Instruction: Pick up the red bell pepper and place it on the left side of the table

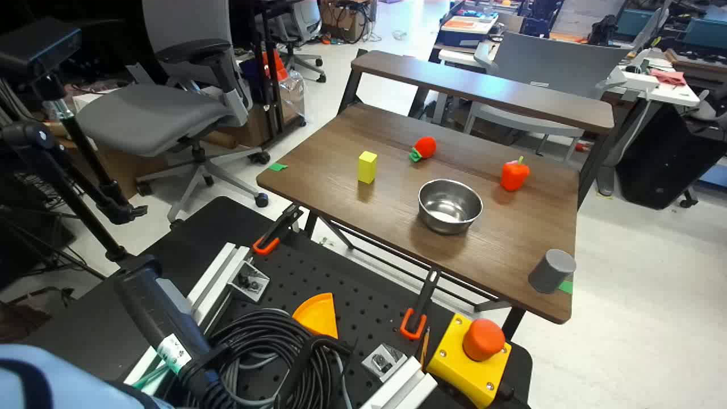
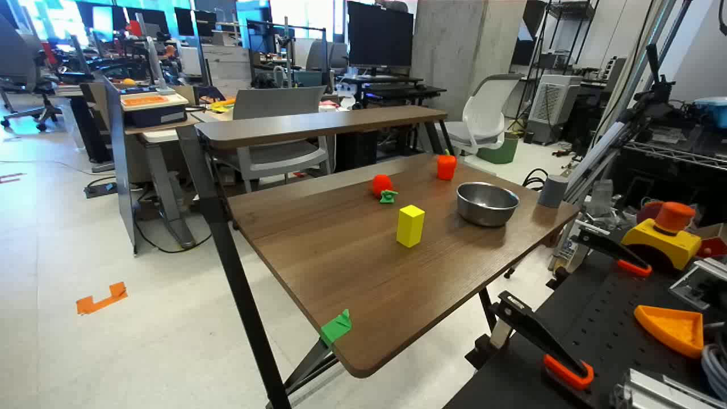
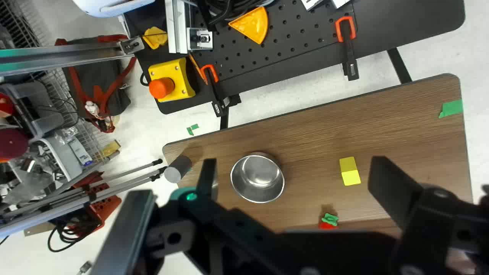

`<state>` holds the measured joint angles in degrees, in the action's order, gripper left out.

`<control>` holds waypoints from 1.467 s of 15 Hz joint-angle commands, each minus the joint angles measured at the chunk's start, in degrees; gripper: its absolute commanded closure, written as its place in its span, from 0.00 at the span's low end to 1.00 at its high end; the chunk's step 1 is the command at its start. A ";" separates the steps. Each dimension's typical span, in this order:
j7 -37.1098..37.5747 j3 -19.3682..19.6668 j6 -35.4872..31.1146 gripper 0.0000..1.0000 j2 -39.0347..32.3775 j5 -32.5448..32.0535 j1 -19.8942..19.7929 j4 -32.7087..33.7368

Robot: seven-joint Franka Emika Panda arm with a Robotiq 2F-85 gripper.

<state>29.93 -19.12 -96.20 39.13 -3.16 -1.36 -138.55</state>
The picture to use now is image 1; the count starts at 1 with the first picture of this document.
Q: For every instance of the yellow emergency stop red button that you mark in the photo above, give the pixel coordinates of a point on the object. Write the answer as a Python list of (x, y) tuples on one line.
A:
[(466, 365)]

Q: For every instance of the black tripod stand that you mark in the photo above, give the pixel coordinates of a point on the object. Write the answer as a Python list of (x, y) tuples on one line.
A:
[(70, 178)]

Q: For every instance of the grey chair behind bench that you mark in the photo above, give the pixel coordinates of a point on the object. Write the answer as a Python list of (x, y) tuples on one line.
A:
[(554, 69)]

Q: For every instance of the steel bowl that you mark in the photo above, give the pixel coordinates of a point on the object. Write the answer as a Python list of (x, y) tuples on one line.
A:
[(451, 208)]

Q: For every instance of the orange black clamp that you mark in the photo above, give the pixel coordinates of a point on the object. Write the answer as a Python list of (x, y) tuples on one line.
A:
[(273, 234), (418, 310)]

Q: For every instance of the grey office chair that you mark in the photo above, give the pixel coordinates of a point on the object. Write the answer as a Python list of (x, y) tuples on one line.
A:
[(156, 115)]

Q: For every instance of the short aluminium rail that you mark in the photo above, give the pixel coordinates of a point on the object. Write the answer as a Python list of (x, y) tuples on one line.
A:
[(401, 387)]

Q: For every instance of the red bell pepper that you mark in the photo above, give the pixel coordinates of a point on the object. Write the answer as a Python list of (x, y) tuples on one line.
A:
[(515, 176)]

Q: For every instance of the red toy tomato green leaf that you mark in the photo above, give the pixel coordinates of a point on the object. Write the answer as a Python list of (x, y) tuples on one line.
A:
[(426, 146)]

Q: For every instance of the orange triangular plastic piece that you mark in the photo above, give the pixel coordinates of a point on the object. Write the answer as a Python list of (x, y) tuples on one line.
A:
[(319, 317)]

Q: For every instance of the black bag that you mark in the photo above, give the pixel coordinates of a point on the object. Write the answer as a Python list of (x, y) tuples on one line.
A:
[(663, 156)]

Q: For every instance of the black perforated base board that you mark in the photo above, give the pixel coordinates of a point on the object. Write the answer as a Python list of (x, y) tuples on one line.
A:
[(332, 286)]

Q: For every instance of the long aluminium rail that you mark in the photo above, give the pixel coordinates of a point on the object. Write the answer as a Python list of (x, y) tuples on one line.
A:
[(217, 276)]

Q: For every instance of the yellow block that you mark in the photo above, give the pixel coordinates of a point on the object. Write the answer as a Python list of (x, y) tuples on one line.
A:
[(369, 167)]

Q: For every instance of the long wooden bench table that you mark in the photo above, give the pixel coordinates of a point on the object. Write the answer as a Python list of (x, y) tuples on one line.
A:
[(486, 89)]

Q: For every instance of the grey cylinder cup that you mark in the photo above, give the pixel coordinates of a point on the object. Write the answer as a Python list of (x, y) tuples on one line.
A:
[(551, 274)]

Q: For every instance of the green tape mark on table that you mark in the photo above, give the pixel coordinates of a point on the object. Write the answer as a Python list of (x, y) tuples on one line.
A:
[(567, 286)]

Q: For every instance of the white cluttered desk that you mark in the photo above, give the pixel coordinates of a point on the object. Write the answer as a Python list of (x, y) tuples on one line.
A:
[(655, 83)]

